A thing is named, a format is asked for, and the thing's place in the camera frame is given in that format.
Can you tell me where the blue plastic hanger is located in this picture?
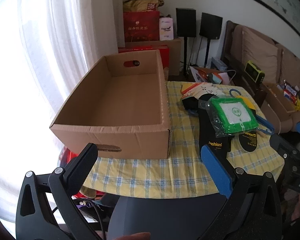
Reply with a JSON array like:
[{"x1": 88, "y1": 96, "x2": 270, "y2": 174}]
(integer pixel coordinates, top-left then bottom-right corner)
[{"x1": 229, "y1": 88, "x2": 274, "y2": 135}]

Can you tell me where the black sock package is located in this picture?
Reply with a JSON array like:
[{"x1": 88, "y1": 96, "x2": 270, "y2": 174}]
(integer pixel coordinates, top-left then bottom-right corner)
[{"x1": 197, "y1": 94, "x2": 257, "y2": 157}]

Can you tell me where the green framed pad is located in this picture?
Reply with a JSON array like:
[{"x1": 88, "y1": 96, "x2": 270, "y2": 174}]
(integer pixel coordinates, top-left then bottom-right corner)
[{"x1": 205, "y1": 96, "x2": 258, "y2": 138}]

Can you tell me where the painted paper hand fan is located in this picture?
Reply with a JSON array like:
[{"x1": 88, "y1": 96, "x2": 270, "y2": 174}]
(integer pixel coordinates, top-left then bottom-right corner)
[{"x1": 181, "y1": 82, "x2": 225, "y2": 100}]

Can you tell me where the operator hand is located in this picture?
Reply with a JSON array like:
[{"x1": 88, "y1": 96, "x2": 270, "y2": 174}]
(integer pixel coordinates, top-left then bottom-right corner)
[{"x1": 114, "y1": 232, "x2": 151, "y2": 240}]

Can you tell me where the small box of snacks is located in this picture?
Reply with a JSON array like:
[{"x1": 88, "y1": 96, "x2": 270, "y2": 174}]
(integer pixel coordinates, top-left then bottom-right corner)
[{"x1": 262, "y1": 82, "x2": 300, "y2": 115}]

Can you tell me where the dark chair seat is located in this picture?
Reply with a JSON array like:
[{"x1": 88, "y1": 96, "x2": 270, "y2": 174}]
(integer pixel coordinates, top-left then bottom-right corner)
[{"x1": 107, "y1": 193, "x2": 226, "y2": 239}]

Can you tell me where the yellow plaid tablecloth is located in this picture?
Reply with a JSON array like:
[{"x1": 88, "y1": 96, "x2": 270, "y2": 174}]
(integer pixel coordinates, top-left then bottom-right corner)
[{"x1": 83, "y1": 81, "x2": 284, "y2": 199}]

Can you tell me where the green yellow radio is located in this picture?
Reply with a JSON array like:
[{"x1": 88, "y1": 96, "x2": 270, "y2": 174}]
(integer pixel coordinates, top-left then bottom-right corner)
[{"x1": 244, "y1": 60, "x2": 265, "y2": 85}]

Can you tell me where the brown sofa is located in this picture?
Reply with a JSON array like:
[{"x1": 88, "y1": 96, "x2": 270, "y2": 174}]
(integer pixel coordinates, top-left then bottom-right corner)
[{"x1": 221, "y1": 21, "x2": 300, "y2": 133}]

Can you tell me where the box of clutter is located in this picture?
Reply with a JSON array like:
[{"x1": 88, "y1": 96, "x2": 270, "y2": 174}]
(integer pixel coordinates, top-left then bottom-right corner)
[{"x1": 190, "y1": 66, "x2": 236, "y2": 85}]

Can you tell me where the right black speaker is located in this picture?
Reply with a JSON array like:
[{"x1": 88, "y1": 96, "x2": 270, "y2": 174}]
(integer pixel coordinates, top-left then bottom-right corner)
[{"x1": 199, "y1": 12, "x2": 223, "y2": 40}]

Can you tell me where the black speaker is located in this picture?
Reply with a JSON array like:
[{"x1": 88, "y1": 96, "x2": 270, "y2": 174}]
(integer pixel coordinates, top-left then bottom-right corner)
[
  {"x1": 199, "y1": 12, "x2": 223, "y2": 40},
  {"x1": 176, "y1": 8, "x2": 197, "y2": 37}
]

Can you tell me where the large open cardboard box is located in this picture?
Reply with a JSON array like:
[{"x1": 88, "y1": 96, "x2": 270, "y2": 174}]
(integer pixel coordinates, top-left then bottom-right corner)
[{"x1": 50, "y1": 50, "x2": 171, "y2": 159}]

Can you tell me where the brown cardboard box behind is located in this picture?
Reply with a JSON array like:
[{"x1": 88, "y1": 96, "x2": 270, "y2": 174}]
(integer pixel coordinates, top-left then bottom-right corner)
[{"x1": 125, "y1": 38, "x2": 181, "y2": 76}]

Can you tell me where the red cookie gift box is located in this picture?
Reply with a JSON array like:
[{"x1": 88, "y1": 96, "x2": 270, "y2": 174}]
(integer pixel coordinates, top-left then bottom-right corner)
[{"x1": 117, "y1": 45, "x2": 170, "y2": 68}]

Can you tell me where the left black speaker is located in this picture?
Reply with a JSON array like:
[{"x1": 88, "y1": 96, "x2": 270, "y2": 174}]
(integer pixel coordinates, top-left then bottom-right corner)
[{"x1": 176, "y1": 8, "x2": 197, "y2": 37}]

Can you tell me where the pink tissue pack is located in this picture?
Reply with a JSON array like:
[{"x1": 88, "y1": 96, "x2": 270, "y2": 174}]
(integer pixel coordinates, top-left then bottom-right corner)
[{"x1": 159, "y1": 17, "x2": 174, "y2": 41}]

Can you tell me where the white curtain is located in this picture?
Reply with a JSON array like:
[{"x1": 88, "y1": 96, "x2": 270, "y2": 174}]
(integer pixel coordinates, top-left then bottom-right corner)
[{"x1": 0, "y1": 0, "x2": 123, "y2": 232}]

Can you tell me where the red gift bag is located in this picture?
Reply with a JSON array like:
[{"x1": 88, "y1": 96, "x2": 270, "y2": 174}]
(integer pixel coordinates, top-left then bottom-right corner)
[{"x1": 123, "y1": 11, "x2": 160, "y2": 42}]

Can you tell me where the gold crumpled bag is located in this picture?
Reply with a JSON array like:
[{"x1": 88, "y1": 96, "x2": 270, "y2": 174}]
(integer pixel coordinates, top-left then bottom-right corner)
[{"x1": 123, "y1": 0, "x2": 164, "y2": 12}]

